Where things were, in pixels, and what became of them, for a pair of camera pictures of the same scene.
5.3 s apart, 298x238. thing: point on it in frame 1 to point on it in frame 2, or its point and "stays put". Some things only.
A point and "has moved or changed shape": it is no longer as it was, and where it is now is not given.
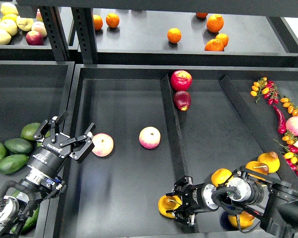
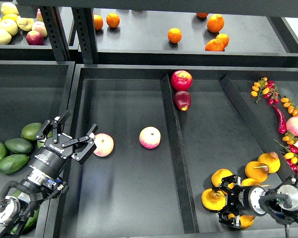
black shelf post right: x=84 y=20 stays put
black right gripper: x=199 y=198 to x=244 y=200
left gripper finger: x=50 y=125 stays put
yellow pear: x=168 y=203 has moved or changed shape
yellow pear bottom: x=245 y=218 stays put
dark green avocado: x=30 y=224 stays put
